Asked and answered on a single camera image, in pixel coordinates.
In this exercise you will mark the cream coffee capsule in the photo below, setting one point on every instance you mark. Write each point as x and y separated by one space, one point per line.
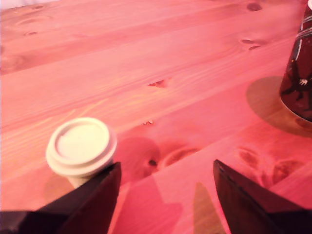
81 146

